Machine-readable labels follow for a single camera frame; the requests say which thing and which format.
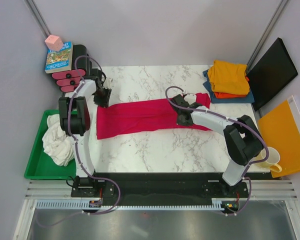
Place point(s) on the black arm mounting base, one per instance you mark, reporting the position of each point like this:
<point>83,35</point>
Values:
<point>157,188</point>

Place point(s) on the colourful paperback book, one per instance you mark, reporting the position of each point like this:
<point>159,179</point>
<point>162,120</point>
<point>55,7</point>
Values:
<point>59,61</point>

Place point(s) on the white slotted cable duct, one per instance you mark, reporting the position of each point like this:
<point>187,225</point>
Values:
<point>92,205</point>

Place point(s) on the orange folder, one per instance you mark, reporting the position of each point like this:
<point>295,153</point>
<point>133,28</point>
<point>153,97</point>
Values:
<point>280,132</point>

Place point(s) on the pale yellow mug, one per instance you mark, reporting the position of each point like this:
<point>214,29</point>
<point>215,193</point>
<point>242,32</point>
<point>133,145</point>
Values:
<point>272,163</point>

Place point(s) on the green plastic tray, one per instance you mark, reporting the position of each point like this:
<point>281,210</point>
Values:
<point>40,166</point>

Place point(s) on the pink cube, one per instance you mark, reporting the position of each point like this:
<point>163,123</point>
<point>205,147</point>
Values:
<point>54,43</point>

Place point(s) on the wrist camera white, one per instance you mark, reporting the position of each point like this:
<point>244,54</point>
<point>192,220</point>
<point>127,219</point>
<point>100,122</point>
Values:
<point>108,83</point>
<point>189,97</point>

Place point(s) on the black pink mini drawer unit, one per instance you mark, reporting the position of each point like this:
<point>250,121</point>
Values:
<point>69,80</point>

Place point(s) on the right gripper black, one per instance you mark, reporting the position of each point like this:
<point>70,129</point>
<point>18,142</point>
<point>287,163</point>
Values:
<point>180,123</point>

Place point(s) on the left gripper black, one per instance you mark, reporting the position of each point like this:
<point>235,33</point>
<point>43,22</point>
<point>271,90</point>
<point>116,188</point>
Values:
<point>104,103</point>

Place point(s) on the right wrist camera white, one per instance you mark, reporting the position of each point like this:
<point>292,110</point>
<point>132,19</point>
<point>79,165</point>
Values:
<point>189,97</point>

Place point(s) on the crimson red t-shirt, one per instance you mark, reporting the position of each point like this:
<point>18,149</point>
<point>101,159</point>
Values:
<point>135,117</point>

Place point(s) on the white crumpled cloth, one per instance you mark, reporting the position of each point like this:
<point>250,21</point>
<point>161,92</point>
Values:
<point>56,144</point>

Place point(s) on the mustard yellow folded t-shirt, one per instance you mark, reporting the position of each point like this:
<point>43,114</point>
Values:
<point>227,77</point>

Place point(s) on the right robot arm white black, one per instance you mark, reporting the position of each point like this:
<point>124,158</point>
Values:
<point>242,138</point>

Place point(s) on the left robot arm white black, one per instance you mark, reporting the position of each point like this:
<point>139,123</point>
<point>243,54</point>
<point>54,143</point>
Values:
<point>76,121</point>

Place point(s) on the black flat board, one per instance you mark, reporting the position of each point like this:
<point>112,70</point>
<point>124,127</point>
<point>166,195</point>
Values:
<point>271,74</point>

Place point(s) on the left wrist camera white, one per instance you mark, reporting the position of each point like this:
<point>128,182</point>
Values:
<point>108,83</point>

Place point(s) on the blue folded t-shirt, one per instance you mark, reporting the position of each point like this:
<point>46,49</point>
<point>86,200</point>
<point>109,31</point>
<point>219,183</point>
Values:
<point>248,99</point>

